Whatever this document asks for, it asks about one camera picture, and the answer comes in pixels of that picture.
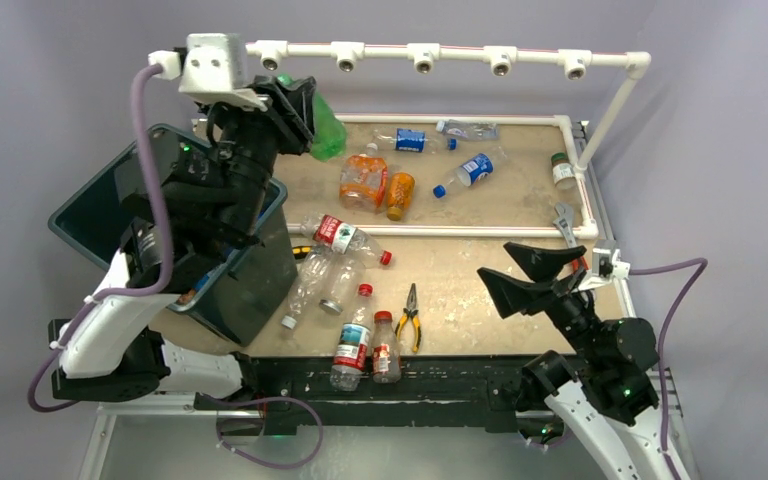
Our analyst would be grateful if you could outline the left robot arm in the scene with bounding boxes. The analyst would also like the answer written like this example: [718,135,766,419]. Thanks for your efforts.
[44,76,317,409]

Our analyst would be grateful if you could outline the purple cable loop front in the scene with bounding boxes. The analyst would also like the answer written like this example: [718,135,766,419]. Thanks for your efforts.
[214,395,326,472]

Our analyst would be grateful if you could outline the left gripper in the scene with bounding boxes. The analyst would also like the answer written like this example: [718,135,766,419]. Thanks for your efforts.
[204,75,317,241]

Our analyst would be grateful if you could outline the green plastic bottle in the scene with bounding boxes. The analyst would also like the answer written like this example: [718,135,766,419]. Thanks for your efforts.
[308,90,348,162]

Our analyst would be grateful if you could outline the Pepsi bottle blue cap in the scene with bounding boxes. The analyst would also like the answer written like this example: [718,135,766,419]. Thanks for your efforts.
[432,147,508,199]

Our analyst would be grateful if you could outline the white PVC pipe frame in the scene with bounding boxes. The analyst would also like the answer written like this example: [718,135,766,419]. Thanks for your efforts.
[245,40,652,240]

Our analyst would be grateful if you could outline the red label bottle red cap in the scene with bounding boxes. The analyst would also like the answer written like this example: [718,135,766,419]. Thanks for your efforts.
[300,213,393,268]

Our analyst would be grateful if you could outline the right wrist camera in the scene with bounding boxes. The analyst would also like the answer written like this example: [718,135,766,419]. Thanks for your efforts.
[578,239,631,291]

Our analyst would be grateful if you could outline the small jar green lid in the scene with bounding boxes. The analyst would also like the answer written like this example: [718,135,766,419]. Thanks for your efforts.
[550,152,576,190]

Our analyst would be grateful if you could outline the clear bottle silver cap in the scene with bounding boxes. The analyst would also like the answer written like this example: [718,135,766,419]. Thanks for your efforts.
[318,256,366,316]

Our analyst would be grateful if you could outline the red handled adjustable wrench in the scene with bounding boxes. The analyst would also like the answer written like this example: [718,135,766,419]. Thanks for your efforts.
[553,202,589,271]

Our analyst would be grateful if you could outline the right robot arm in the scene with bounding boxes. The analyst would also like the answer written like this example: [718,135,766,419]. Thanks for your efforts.
[477,240,690,479]

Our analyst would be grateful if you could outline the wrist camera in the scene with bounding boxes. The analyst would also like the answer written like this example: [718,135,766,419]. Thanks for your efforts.
[578,239,631,291]
[148,33,267,112]

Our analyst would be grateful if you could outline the yellow handled pliers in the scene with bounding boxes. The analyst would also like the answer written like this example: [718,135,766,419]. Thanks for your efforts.
[395,283,423,354]

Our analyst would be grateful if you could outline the red label water bottle front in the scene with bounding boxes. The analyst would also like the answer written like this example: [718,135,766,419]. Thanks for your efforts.
[330,283,373,392]

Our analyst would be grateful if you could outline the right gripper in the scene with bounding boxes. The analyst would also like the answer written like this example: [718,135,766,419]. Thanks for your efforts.
[477,240,601,361]

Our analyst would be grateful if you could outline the crushed orange label bottle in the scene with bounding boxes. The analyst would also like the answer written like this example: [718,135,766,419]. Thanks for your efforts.
[338,143,389,213]

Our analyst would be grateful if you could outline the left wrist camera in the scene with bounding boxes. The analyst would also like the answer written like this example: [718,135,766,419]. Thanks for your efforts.
[148,33,267,112]

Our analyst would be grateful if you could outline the yellow black tool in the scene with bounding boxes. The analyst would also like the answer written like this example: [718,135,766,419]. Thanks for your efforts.
[292,245,312,261]

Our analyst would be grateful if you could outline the blue label bottle back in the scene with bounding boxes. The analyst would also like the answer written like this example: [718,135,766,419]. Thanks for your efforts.
[372,128,457,154]

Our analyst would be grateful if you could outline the clear crushed bottle back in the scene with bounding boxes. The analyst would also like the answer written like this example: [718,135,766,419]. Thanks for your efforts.
[435,119,499,142]

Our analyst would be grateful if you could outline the clear bottle white cap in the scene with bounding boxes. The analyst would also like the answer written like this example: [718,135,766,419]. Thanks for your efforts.
[281,244,335,330]

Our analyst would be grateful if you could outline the small orange juice bottle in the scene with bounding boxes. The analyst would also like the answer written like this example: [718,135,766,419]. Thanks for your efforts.
[386,172,416,221]

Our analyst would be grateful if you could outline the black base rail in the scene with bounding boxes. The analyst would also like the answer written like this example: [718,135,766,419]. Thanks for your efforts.
[51,330,547,435]

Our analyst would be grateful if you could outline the small red cap bottle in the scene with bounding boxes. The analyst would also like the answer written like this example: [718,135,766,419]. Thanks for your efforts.
[371,311,402,384]

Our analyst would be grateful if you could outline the dark green plastic bin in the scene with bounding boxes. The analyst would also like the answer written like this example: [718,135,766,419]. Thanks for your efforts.
[48,145,297,346]

